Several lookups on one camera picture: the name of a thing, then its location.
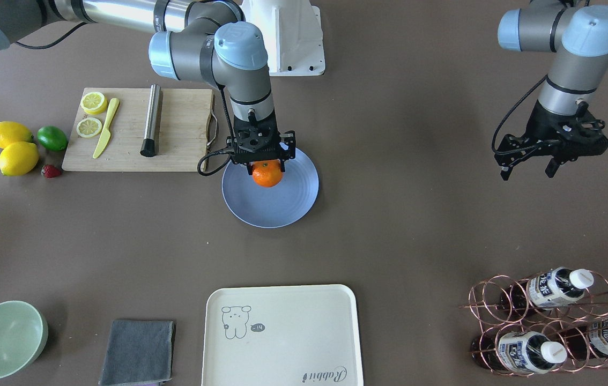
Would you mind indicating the tea bottle lower front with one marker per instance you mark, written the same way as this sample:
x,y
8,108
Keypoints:
x,y
521,353

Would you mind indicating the thick lemon half slice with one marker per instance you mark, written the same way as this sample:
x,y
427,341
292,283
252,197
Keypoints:
x,y
94,103

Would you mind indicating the red strawberry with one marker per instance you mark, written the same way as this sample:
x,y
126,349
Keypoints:
x,y
50,171

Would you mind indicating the green lime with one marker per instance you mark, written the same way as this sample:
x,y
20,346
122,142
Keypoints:
x,y
52,138

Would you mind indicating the yellow lemon near lime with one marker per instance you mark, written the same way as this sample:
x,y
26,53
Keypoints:
x,y
12,132

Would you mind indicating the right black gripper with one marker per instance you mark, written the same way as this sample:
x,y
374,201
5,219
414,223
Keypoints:
x,y
289,142

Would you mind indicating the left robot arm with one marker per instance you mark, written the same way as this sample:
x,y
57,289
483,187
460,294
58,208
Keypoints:
x,y
577,34

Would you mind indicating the grey folded cloth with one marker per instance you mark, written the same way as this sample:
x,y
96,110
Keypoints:
x,y
138,353

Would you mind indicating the orange mandarin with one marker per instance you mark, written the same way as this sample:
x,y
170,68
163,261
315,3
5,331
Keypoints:
x,y
267,173

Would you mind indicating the yellow plastic knife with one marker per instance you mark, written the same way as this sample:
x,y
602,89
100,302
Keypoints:
x,y
105,131

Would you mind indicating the bamboo cutting board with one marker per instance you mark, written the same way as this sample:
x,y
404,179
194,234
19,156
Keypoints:
x,y
181,138

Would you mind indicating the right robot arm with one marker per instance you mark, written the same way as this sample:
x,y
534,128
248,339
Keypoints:
x,y
207,41

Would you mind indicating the cream rabbit tray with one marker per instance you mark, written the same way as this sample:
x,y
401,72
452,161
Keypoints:
x,y
282,335

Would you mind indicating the green bowl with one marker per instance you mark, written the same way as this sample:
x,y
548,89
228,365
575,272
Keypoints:
x,y
23,335

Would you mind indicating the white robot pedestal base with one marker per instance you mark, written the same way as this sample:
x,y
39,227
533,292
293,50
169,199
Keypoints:
x,y
292,34

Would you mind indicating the blue plate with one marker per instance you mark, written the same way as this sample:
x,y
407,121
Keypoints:
x,y
275,207

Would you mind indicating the steel muddler black tip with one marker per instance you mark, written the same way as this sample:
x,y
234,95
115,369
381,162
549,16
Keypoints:
x,y
149,147

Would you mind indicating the yellow lemon near strawberry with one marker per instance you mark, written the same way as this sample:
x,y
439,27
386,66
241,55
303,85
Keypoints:
x,y
18,158

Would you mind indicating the copper wire bottle rack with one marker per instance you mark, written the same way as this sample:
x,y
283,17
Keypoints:
x,y
491,303

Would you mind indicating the thin lemon slice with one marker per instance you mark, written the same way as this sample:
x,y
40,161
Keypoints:
x,y
89,127

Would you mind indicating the tea bottle upper rack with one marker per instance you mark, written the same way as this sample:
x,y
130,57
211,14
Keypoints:
x,y
556,287

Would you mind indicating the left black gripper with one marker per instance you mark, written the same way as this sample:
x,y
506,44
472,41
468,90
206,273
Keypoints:
x,y
544,123

